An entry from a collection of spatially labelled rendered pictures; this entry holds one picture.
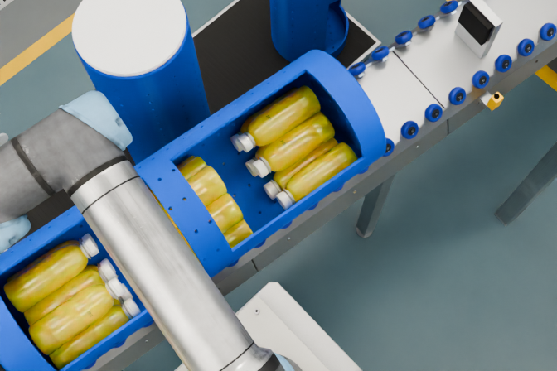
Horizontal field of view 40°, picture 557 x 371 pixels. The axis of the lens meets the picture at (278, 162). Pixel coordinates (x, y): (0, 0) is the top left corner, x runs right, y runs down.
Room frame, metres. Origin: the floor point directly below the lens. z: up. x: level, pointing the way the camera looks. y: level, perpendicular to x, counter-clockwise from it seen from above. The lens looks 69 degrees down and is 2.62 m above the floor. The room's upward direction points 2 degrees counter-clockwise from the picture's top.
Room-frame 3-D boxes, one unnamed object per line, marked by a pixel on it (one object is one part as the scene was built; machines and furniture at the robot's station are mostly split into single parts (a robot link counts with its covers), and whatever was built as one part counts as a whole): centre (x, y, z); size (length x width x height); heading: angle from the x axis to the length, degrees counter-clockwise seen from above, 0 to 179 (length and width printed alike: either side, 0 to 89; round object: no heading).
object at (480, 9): (0.96, -0.49, 1.00); 0.10 x 0.04 x 0.15; 34
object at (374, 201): (0.74, -0.30, 0.31); 0.06 x 0.06 x 0.63; 34
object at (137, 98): (0.98, 0.35, 0.59); 0.28 x 0.28 x 0.88
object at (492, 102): (0.82, -0.53, 0.92); 0.08 x 0.03 x 0.05; 34
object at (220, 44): (1.11, 0.33, 0.07); 1.50 x 0.52 x 0.15; 132
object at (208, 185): (0.49, 0.20, 1.15); 0.18 x 0.07 x 0.07; 124
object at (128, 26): (0.98, 0.35, 1.03); 0.28 x 0.28 x 0.01
